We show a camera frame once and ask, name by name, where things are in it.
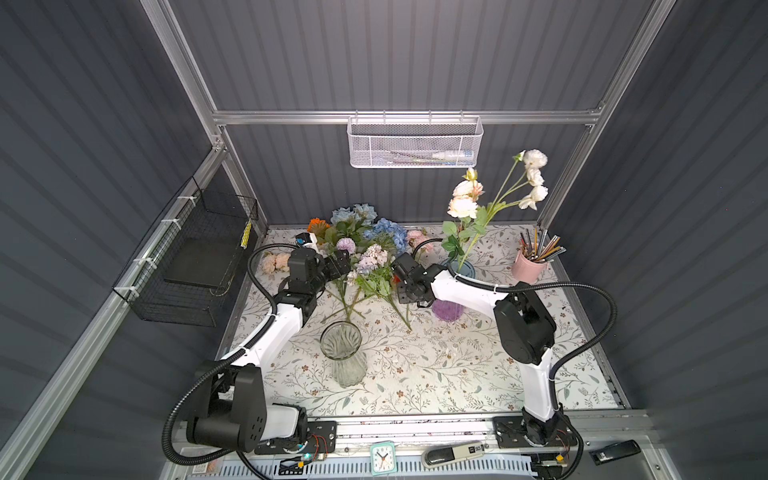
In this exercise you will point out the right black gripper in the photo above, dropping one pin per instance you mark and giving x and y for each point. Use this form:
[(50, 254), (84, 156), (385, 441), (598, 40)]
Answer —
[(402, 297)]

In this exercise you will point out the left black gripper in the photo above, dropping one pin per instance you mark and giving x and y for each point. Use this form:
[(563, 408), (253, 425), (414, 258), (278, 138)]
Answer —
[(339, 261)]

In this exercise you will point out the pink rose stem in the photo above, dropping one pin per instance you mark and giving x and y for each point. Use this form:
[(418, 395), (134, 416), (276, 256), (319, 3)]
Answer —
[(415, 237)]

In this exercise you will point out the cream peach rose stem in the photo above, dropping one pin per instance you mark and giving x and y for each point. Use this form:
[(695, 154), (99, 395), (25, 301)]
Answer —
[(468, 219)]

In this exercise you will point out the white poppy flower stem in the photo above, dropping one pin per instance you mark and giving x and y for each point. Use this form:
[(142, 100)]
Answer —
[(523, 188)]

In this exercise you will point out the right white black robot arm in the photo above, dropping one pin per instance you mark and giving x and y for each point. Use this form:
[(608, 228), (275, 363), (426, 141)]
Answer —
[(525, 328)]

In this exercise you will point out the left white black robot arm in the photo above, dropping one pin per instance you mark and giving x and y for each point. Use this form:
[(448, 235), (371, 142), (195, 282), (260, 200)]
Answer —
[(227, 407)]

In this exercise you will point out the clear ribbed glass vase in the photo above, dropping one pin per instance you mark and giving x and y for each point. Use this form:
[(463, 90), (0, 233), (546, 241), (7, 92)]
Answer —
[(341, 344)]

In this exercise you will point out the pale pink peony flower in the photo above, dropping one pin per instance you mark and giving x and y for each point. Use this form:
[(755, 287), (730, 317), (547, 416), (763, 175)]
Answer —
[(271, 263)]

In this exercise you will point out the orange flower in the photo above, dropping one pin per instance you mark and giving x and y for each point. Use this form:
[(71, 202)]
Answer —
[(318, 227)]

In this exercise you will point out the lilac small blossom sprig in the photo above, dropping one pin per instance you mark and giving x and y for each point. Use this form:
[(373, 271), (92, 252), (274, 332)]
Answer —
[(374, 257)]

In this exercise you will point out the purple pompom flower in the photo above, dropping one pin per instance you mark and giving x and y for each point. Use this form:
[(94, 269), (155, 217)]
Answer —
[(347, 245)]

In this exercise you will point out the blue hydrangea flower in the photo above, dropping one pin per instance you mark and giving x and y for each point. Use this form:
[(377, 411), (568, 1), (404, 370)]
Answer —
[(390, 235)]

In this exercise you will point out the light blue flower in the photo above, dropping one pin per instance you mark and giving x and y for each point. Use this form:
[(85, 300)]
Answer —
[(364, 214)]

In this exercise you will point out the floral patterned table mat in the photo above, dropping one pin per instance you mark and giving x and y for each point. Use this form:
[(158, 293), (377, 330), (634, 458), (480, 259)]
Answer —
[(436, 366)]

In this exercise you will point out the pink pencil cup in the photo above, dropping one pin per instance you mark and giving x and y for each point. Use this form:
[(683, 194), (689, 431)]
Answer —
[(525, 270)]

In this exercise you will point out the grey stapler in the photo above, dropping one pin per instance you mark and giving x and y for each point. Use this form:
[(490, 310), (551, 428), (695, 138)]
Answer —
[(441, 456)]

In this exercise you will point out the small green alarm clock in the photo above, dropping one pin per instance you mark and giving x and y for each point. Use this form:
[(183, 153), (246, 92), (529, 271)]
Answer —
[(383, 459)]

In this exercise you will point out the black flat device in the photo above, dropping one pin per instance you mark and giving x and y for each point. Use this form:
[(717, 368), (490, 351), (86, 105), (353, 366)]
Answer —
[(615, 451)]

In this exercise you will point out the black wire basket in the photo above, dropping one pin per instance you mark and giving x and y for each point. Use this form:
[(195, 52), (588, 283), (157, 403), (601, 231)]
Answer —
[(189, 272)]

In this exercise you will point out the white wire mesh basket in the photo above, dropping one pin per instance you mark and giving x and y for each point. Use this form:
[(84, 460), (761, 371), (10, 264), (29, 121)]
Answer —
[(412, 142)]

